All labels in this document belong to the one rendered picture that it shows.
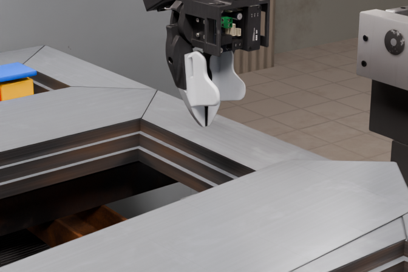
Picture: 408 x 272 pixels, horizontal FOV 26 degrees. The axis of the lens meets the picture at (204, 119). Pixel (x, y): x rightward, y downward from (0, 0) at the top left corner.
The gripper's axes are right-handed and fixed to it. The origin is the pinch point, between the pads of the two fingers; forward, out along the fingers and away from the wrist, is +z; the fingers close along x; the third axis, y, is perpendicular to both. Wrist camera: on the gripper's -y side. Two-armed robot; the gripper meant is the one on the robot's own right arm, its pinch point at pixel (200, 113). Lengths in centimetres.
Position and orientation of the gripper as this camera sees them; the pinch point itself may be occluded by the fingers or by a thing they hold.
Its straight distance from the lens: 100.1
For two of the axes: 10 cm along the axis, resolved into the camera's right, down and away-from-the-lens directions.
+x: 7.8, -1.9, 6.0
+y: 6.3, 2.5, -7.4
